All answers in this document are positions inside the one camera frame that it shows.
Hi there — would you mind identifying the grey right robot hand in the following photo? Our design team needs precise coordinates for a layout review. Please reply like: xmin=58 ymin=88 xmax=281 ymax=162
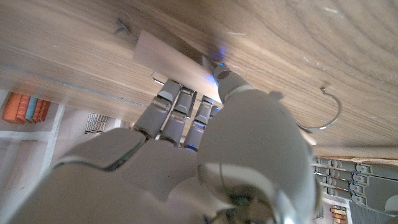
xmin=6 ymin=63 xmax=326 ymax=224

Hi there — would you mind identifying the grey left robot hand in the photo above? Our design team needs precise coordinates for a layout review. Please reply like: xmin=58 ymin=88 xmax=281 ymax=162
xmin=312 ymin=157 xmax=398 ymax=218

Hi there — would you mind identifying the wooden hanger with metal hook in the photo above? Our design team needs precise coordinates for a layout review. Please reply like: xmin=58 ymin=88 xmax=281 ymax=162
xmin=132 ymin=30 xmax=343 ymax=146

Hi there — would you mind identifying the tan adhesive wrap strip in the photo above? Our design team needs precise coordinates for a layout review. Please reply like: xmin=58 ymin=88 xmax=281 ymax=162
xmin=310 ymin=154 xmax=398 ymax=166

